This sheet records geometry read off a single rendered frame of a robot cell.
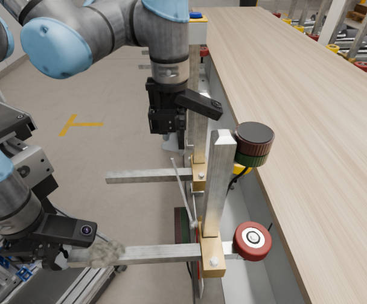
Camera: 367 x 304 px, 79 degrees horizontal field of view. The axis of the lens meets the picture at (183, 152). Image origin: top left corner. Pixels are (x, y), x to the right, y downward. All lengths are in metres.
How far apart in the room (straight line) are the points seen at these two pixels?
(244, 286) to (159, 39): 0.70
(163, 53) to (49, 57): 0.18
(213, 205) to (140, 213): 1.23
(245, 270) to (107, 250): 0.45
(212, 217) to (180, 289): 0.97
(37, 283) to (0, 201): 1.01
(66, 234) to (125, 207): 1.22
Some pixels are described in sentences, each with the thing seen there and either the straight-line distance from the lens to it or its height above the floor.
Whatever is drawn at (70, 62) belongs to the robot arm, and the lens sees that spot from 0.34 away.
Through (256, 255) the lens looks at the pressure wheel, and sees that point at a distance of 0.53.
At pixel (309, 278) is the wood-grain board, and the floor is 0.90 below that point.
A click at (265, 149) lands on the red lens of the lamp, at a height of 1.16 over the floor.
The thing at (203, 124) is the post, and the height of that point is 1.02.
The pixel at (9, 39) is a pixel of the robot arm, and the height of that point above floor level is 1.20.
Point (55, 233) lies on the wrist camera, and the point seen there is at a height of 0.99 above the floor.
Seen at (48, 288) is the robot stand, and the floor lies 0.21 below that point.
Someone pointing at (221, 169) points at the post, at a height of 1.10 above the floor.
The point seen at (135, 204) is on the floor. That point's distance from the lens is 1.70.
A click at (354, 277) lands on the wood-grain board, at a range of 0.60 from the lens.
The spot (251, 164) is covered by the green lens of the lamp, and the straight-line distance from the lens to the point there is 0.37.
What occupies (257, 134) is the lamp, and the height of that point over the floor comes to 1.17.
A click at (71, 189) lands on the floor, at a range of 1.95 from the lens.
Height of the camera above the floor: 1.38
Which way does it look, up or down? 42 degrees down
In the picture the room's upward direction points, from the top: straight up
